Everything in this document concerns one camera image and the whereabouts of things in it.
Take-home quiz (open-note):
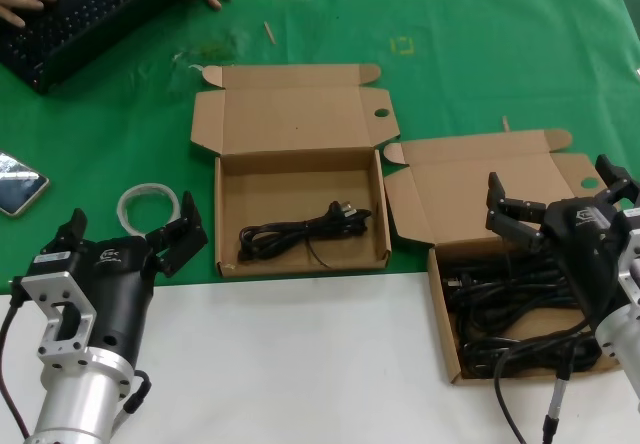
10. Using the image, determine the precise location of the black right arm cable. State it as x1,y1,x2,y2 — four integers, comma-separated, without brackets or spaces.
492,323,601,444

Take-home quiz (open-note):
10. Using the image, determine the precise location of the green table cloth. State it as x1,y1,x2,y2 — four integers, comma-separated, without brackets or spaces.
0,0,640,298

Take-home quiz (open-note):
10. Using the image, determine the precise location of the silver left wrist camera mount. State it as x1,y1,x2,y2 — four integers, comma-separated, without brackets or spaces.
12,251,97,368

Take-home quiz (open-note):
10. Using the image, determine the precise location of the grey right arm cable connector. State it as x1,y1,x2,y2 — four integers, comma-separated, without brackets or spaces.
537,358,574,444

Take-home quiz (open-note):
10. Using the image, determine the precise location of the black laptop keyboard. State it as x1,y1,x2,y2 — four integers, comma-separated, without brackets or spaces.
0,0,202,96

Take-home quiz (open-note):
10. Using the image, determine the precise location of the open brown cardboard box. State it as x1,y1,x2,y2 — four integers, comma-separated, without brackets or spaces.
383,128,626,385
189,62,403,279

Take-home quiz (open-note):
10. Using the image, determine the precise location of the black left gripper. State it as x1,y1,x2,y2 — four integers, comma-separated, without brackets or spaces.
53,190,209,363

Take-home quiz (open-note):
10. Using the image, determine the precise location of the grey arm cable connector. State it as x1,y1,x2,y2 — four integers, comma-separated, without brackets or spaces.
537,358,574,444
112,369,153,433

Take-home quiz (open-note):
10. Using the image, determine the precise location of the translucent white tape roll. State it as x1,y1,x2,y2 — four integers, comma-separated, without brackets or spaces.
117,182,182,238

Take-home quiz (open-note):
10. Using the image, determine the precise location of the black power cable bundle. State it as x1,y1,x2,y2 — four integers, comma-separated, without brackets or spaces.
458,331,604,380
237,200,374,269
439,258,586,328

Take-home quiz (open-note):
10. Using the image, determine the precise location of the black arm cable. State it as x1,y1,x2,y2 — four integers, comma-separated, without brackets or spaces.
0,276,32,439
492,323,601,444

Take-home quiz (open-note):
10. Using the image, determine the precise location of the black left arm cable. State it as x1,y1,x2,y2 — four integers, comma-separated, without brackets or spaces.
0,276,32,439

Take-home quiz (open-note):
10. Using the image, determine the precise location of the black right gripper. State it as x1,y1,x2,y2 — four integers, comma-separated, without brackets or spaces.
484,153,640,324

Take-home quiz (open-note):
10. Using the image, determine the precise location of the grey left arm cable connector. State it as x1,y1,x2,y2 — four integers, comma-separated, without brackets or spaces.
112,369,153,433

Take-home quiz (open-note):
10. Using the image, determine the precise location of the smartphone with silver edge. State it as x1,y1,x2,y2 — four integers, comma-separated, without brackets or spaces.
0,150,51,220

